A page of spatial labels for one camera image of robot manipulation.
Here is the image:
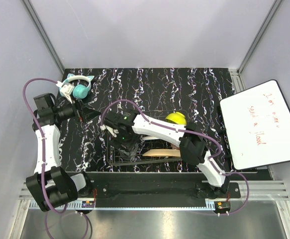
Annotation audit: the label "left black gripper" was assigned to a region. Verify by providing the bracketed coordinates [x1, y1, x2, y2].
[53, 94, 101, 123]

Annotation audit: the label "wire dish rack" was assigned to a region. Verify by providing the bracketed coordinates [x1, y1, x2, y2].
[106, 110, 186, 166]

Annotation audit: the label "yellow-green bowl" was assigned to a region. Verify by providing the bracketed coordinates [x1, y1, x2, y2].
[165, 112, 187, 125]

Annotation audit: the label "orange floral plate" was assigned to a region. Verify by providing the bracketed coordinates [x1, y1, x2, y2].
[143, 149, 181, 158]

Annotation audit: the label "white watermelon pattern plate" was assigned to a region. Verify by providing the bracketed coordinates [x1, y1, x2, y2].
[141, 136, 159, 141]

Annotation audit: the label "clear glass cup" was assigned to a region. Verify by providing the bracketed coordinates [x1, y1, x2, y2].
[120, 145, 142, 161]

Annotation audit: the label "red patterned bowl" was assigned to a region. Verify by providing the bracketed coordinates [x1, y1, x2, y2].
[172, 145, 180, 150]

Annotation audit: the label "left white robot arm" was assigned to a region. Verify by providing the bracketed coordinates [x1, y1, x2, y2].
[26, 93, 100, 212]

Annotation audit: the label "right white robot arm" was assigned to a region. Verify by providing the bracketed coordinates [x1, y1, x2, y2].
[100, 110, 230, 197]

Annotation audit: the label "teal cat-ear headphones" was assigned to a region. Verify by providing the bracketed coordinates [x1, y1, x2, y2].
[60, 74, 94, 100]

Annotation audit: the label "black marble pattern mat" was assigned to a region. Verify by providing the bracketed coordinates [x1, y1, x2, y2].
[59, 68, 235, 173]

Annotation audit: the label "white dry-erase board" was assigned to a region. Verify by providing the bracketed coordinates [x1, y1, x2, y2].
[220, 80, 290, 170]

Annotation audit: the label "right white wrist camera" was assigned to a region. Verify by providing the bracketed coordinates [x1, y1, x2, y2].
[100, 124, 119, 137]

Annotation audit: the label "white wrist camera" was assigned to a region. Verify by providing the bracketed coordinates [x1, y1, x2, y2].
[100, 124, 119, 137]
[56, 81, 75, 104]

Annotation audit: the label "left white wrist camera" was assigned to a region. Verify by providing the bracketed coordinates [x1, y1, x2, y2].
[56, 81, 75, 104]

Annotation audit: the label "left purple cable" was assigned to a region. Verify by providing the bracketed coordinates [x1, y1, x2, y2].
[22, 77, 93, 239]

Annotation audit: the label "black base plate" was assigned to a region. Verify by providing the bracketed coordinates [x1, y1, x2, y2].
[86, 172, 241, 199]

